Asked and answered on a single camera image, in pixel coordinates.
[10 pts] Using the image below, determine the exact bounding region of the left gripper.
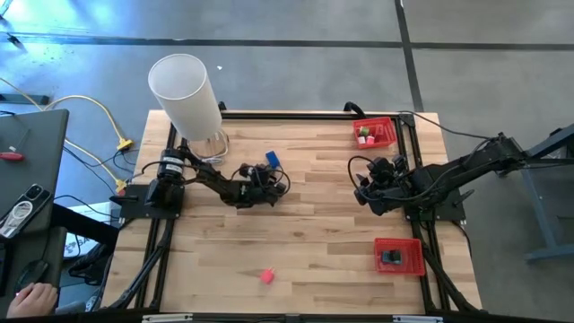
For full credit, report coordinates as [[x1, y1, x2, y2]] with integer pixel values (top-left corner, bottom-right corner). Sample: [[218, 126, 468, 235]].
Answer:
[[226, 163, 288, 208]]

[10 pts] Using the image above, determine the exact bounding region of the black floor bar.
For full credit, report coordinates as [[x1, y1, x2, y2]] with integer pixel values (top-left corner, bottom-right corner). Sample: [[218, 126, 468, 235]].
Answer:
[[0, 92, 50, 106]]

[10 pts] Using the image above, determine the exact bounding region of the red plastic basket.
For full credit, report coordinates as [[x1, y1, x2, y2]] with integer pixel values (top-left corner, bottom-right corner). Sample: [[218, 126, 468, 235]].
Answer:
[[373, 237, 427, 277], [352, 116, 399, 150]]

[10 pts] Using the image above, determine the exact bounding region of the white table lamp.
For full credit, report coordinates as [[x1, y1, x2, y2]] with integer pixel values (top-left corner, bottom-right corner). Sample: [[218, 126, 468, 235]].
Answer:
[[147, 53, 231, 163]]

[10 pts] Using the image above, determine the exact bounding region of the red screwdriver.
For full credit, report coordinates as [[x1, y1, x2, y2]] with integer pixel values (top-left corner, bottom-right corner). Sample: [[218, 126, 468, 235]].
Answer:
[[0, 128, 32, 162]]

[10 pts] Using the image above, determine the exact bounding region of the smartphone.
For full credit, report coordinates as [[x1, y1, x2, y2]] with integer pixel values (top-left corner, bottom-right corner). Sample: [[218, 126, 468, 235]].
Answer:
[[0, 183, 53, 240]]

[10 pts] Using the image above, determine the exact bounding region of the person's hand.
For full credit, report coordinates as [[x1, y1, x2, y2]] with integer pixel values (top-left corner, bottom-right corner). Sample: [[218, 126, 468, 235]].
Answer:
[[6, 281, 59, 319]]

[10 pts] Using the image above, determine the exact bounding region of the black table frame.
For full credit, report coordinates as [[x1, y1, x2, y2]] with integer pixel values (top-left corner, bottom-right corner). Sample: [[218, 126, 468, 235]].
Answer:
[[107, 109, 483, 315]]

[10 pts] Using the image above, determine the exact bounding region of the yellow cable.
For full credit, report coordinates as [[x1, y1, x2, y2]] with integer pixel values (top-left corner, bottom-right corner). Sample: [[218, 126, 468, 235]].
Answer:
[[0, 75, 135, 195]]

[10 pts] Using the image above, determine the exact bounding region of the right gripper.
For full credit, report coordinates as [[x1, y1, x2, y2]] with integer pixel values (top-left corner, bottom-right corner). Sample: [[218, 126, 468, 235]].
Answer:
[[353, 156, 412, 216]]

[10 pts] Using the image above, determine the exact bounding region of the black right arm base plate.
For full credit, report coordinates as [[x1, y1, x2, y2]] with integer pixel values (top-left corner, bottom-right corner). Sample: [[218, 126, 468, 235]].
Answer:
[[402, 187, 468, 224]]

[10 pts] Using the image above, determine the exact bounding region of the black computer mouse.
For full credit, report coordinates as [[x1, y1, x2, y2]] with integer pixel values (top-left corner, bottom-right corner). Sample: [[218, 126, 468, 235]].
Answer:
[[15, 259, 50, 292]]

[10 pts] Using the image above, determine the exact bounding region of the black cable bundle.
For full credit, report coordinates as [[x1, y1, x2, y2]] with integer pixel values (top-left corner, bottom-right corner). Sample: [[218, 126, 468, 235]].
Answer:
[[66, 244, 113, 288]]

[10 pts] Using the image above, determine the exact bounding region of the blue-grey table frame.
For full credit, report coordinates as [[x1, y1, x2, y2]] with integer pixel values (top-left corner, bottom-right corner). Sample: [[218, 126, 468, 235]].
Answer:
[[501, 123, 574, 264]]

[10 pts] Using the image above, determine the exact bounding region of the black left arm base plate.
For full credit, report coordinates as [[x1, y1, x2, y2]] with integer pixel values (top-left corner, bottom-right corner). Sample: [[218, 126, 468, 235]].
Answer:
[[119, 181, 186, 221]]

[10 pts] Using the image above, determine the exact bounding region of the white printed box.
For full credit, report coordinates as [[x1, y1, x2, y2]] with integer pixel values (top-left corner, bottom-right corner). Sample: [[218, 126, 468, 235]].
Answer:
[[62, 200, 122, 261]]

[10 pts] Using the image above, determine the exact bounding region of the white frame bracket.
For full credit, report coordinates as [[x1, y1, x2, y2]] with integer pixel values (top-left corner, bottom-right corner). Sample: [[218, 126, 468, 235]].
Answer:
[[393, 315, 444, 323], [142, 313, 194, 323]]

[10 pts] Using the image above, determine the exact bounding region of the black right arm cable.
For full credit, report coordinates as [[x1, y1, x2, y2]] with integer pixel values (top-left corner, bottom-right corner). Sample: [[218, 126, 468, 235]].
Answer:
[[397, 109, 497, 145]]

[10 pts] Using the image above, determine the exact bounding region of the dark grey desk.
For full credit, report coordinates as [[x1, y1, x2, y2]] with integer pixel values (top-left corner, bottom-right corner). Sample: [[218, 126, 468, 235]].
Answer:
[[0, 109, 71, 318]]

